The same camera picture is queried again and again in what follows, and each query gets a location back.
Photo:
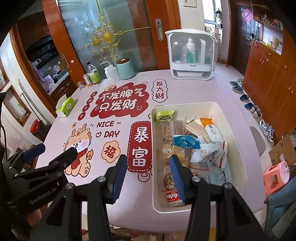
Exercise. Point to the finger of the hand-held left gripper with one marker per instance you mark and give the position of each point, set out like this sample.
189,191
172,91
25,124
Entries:
66,156
34,150

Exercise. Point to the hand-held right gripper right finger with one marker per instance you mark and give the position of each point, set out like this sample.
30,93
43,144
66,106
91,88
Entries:
179,183

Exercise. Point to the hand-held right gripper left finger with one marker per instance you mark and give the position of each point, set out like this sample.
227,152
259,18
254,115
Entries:
119,180

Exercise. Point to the clear brown pastry packet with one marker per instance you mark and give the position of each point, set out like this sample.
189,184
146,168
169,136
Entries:
168,179

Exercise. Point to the red white cookie packet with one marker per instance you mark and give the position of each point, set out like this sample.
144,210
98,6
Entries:
172,198

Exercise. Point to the clear yellow cracker packet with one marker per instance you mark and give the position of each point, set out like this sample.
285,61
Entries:
182,154

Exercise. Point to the large light blue snack packet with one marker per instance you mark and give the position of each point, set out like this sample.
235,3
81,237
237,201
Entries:
219,178

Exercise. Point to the small blue snack packet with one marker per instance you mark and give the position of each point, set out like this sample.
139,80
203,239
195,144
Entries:
186,141

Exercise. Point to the clear text-printed snack packet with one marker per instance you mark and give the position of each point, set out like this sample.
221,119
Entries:
172,131

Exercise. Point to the long tan snack packet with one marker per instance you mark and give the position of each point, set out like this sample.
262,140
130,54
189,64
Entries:
196,129

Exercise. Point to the white orange snack packet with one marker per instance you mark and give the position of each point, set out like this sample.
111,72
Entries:
212,132

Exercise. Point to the white plastic bin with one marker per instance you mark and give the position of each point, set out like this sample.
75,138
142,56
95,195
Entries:
231,129

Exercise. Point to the person's left hand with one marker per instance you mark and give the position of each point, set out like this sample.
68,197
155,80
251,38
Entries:
33,217

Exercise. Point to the red lid dark jar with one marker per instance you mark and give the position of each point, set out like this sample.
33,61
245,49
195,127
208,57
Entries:
35,126

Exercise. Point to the green tissue box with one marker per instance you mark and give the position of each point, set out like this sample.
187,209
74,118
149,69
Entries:
67,105

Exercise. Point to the small glass jar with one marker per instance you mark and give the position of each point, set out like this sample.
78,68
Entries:
81,85

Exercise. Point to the metal can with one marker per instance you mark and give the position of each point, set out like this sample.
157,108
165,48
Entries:
87,80

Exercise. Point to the glass bottle green label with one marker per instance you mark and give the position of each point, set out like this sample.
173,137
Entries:
94,74

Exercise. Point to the yellow bottle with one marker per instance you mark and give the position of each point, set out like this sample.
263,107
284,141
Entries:
60,66

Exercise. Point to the grey chair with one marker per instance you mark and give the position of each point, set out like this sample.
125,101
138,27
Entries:
257,139

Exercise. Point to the white pill bottle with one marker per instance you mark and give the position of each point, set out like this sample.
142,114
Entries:
107,74

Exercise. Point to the white squeeze bottle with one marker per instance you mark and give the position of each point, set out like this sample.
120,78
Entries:
113,73

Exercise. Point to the pink plastic stool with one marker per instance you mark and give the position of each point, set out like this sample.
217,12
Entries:
275,171

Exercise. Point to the dark teal cloth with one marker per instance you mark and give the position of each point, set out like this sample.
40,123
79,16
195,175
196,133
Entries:
282,204

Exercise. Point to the teal canister brown lid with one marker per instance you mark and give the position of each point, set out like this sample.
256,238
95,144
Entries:
126,68

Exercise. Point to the cardboard box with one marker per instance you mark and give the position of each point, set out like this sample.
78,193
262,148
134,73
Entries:
281,148

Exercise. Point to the white storage box clear door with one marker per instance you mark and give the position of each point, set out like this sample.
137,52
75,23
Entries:
192,74

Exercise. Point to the row of shoes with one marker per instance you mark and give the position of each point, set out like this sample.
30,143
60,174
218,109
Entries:
235,88

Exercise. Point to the small translucent bottle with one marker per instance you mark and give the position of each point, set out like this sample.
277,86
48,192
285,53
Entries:
184,55

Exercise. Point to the frosted glass sliding door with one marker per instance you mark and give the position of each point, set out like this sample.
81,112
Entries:
81,27

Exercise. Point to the white teal bottle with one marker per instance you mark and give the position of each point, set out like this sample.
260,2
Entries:
190,51

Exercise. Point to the wooden cabinet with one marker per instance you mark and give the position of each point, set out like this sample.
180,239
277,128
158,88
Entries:
266,76

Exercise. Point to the dark entry door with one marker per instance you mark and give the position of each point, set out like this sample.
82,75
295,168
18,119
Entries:
238,46

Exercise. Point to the pink door sign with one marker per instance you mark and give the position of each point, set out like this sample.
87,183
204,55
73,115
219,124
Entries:
247,14

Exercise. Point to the wooden picture frame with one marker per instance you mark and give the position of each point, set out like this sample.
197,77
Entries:
19,109

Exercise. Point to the white light switch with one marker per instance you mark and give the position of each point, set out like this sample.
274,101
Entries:
189,2

